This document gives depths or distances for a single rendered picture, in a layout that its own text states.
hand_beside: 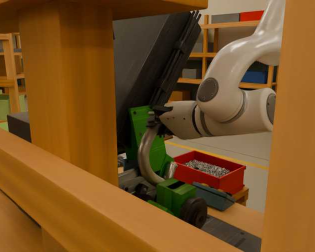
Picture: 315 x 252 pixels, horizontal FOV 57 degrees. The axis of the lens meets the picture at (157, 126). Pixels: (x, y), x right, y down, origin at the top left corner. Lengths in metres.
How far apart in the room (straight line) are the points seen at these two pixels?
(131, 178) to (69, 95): 0.50
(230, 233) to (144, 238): 0.71
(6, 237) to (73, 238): 0.69
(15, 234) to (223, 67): 0.82
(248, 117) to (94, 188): 0.32
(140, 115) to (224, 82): 0.42
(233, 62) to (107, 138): 0.25
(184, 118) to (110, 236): 0.39
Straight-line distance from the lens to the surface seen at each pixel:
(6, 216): 1.18
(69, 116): 0.44
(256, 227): 1.02
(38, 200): 0.46
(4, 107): 3.50
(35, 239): 1.02
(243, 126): 0.57
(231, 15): 6.35
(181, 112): 0.65
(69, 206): 0.38
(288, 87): 0.21
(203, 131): 0.63
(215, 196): 1.08
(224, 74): 0.53
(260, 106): 0.55
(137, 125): 0.88
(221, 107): 0.52
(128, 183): 0.88
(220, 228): 0.98
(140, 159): 0.74
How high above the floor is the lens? 1.43
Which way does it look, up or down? 14 degrees down
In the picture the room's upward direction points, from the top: straight up
